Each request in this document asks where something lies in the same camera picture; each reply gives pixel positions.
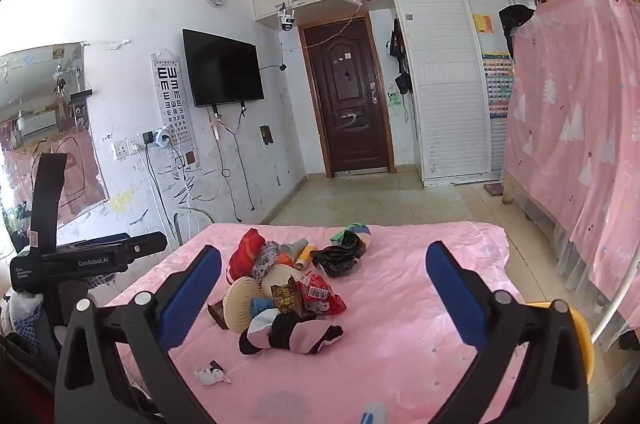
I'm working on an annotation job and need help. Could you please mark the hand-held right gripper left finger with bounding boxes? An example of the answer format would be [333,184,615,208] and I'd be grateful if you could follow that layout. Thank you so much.
[54,245,222,424]

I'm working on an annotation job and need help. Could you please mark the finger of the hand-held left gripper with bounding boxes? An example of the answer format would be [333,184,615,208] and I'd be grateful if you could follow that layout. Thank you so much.
[117,231,168,261]

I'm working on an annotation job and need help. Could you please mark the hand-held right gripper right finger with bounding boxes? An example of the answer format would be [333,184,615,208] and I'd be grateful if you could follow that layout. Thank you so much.
[426,241,588,424]

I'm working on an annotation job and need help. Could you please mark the cream comb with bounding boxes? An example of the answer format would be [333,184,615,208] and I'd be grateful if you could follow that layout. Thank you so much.
[222,276,264,331]

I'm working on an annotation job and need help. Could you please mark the grey patterned sock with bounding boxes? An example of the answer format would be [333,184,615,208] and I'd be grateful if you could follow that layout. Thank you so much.
[251,241,282,281]

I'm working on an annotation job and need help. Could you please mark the brown snack wrapper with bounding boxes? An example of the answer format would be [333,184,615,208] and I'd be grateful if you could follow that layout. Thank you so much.
[270,279,302,315]

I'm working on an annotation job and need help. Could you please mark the black pink white cloth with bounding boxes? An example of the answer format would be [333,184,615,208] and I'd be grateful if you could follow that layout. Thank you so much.
[238,308,345,356]

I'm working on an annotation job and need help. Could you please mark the black plastic bag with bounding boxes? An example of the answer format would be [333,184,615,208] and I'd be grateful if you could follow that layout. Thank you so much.
[310,233,369,279]

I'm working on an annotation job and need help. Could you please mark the red white label snack packet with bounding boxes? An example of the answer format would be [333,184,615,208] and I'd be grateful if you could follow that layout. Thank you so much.
[299,273,347,316]

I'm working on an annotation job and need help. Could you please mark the white plastic chair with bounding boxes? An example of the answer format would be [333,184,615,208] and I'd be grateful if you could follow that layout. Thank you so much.
[172,207,217,249]

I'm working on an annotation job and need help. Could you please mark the pink bed sheet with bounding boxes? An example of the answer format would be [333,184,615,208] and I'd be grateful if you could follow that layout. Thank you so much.
[102,220,531,424]

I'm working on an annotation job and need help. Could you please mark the small white wrapper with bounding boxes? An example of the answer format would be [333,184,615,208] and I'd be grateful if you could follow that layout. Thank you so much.
[194,359,234,387]

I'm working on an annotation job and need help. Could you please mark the beige bowl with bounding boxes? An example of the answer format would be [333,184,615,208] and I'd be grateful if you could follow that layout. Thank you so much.
[261,263,302,301]

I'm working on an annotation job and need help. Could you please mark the grey plastic cup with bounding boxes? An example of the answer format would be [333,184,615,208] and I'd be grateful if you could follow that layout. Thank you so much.
[279,239,309,258]

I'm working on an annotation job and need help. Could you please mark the orange thread spool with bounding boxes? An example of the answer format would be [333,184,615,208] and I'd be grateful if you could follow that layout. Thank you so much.
[294,243,318,273]

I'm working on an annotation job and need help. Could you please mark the multicoloured cloth bundle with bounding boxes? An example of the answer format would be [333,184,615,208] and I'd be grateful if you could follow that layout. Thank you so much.
[330,222,372,251]

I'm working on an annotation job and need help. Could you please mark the yellow stool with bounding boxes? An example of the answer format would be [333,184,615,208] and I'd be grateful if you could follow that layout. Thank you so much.
[524,301,597,386]

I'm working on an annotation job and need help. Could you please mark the eye chart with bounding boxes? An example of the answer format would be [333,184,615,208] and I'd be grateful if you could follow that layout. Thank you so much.
[151,50,201,179]

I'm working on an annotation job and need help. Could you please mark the pink tree print curtain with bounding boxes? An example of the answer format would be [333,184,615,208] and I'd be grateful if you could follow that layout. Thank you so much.
[500,0,640,325]

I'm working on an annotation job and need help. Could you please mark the white louvered wardrobe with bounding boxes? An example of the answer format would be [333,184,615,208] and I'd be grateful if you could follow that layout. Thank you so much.
[391,0,536,188]

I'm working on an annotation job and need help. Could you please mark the colourful grid poster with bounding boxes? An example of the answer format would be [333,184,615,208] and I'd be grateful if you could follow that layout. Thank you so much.
[482,48,515,121]

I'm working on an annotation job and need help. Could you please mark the dark brown door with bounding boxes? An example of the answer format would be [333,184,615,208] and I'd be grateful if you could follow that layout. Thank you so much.
[299,14,396,178]

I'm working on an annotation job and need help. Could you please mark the black hanging bags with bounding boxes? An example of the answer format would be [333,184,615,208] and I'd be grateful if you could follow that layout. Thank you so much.
[387,18,413,95]

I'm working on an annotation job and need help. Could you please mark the black garment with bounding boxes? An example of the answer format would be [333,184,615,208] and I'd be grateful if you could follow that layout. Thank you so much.
[498,4,537,59]

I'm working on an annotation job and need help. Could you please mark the black television cable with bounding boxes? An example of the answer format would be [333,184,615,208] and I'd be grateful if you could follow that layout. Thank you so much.
[210,101,258,225]

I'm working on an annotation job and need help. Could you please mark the wall mirror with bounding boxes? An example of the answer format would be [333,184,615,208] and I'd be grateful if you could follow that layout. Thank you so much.
[0,42,110,255]

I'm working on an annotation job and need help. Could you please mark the black wall television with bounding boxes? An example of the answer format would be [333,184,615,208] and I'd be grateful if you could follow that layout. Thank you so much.
[182,28,265,108]

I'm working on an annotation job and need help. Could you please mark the white security camera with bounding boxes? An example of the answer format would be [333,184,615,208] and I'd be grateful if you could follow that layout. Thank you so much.
[277,2,296,33]

